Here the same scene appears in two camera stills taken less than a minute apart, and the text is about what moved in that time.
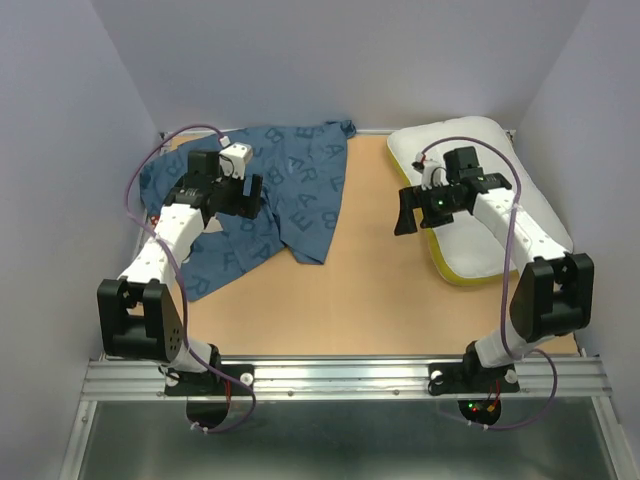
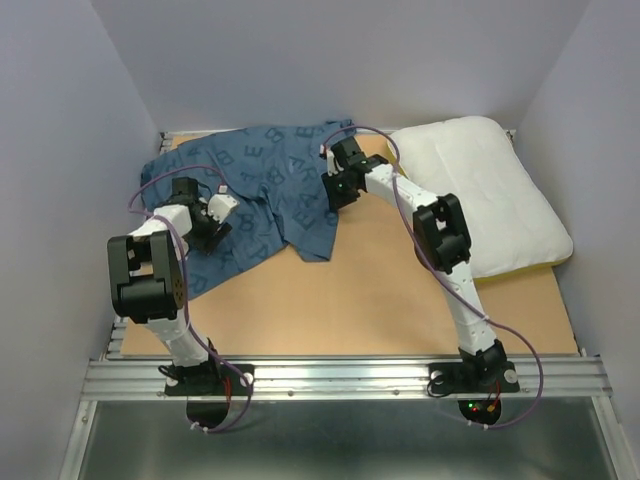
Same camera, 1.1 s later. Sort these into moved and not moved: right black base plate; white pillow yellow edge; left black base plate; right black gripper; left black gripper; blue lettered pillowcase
Moved: right black gripper; left black gripper
Not moved: right black base plate; white pillow yellow edge; left black base plate; blue lettered pillowcase
